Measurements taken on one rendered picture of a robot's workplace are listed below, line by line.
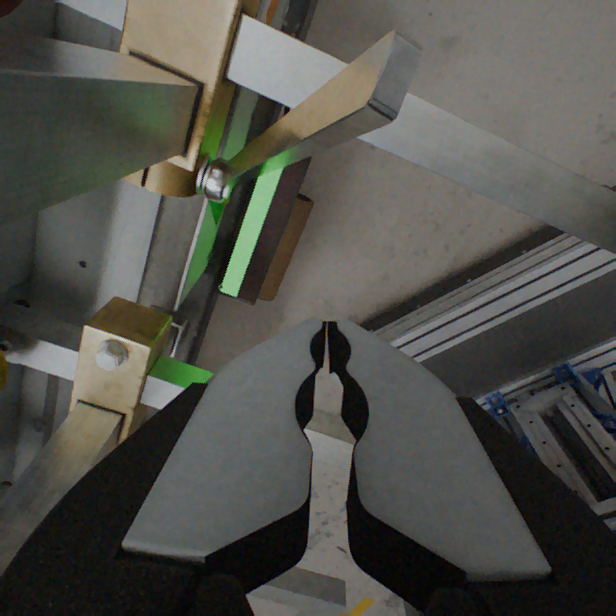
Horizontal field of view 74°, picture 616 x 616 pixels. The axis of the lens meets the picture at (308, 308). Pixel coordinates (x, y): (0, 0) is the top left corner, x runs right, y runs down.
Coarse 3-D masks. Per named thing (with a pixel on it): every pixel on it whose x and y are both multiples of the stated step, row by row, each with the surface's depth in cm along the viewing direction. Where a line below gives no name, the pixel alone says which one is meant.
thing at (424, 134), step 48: (96, 0) 20; (240, 48) 21; (288, 48) 21; (288, 96) 22; (384, 144) 22; (432, 144) 22; (480, 144) 22; (480, 192) 23; (528, 192) 23; (576, 192) 23
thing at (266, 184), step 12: (264, 180) 39; (276, 180) 39; (264, 192) 40; (252, 204) 40; (264, 204) 40; (252, 216) 41; (264, 216) 41; (252, 228) 41; (240, 240) 42; (252, 240) 42; (240, 252) 42; (240, 264) 43; (228, 276) 44; (240, 276) 44; (228, 288) 44
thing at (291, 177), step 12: (288, 168) 38; (300, 168) 38; (288, 180) 39; (300, 180) 39; (276, 192) 39; (288, 192) 39; (276, 204) 40; (288, 204) 40; (276, 216) 41; (264, 228) 41; (276, 228) 41; (264, 240) 42; (276, 240) 42; (264, 252) 42; (252, 264) 43; (264, 264) 43; (252, 276) 44; (252, 288) 44; (252, 300) 45
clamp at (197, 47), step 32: (128, 0) 19; (160, 0) 19; (192, 0) 19; (224, 0) 19; (256, 0) 22; (128, 32) 20; (160, 32) 20; (192, 32) 20; (224, 32) 19; (160, 64) 20; (192, 64) 20; (224, 64) 20; (224, 96) 23; (192, 128) 21; (192, 160) 22; (160, 192) 23; (192, 192) 25
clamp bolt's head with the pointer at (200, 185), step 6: (210, 156) 24; (204, 162) 24; (210, 162) 24; (204, 168) 24; (204, 174) 24; (198, 180) 24; (204, 180) 24; (198, 186) 24; (204, 186) 24; (198, 192) 25; (228, 192) 25; (228, 198) 36
